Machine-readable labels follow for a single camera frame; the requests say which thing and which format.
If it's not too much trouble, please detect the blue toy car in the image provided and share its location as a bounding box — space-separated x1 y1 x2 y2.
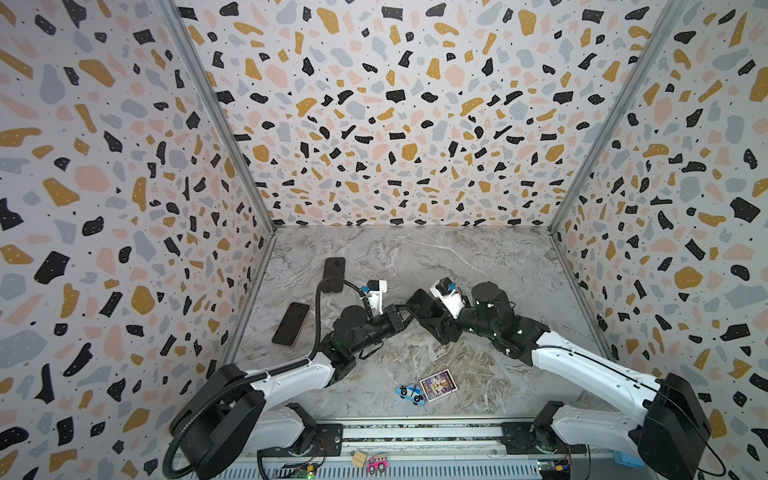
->
396 383 426 406

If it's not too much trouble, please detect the phone in black case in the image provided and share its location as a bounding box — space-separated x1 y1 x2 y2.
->
321 257 346 293

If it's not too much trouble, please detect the large black phone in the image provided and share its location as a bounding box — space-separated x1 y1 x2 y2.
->
405 289 447 321

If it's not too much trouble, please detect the purple card box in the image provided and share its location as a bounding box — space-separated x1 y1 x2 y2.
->
419 369 457 403

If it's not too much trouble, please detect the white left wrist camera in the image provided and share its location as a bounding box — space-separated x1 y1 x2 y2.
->
362 280 388 315

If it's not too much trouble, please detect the small wooden block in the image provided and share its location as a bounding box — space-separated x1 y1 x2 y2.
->
350 451 368 469

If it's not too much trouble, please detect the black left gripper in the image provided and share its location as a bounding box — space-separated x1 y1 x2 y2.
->
346 303 417 358

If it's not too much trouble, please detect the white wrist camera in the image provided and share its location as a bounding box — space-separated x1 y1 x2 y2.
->
362 280 388 315
430 277 467 319

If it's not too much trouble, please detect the aluminium left corner post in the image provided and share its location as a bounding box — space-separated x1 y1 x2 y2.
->
156 0 276 238

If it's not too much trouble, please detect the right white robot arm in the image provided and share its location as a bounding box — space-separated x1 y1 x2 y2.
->
408 278 712 479

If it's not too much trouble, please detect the pink toy car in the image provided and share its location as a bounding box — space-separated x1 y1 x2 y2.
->
366 454 388 475

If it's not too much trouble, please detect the aluminium corner post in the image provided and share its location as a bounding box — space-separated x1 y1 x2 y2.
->
156 0 276 238
548 0 687 238

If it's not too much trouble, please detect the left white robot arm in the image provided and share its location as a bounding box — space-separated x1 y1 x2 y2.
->
161 305 414 479

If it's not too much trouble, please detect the black corrugated cable conduit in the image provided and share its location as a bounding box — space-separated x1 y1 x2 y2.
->
161 277 373 480

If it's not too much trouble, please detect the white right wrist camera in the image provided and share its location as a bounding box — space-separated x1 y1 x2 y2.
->
430 277 467 319

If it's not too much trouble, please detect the aluminium right corner post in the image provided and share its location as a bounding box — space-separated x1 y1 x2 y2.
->
548 0 687 238

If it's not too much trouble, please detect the blue sponge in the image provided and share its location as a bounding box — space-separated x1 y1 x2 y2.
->
613 451 645 468

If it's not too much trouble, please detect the phone in pink case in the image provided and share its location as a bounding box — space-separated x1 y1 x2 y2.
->
271 302 310 347

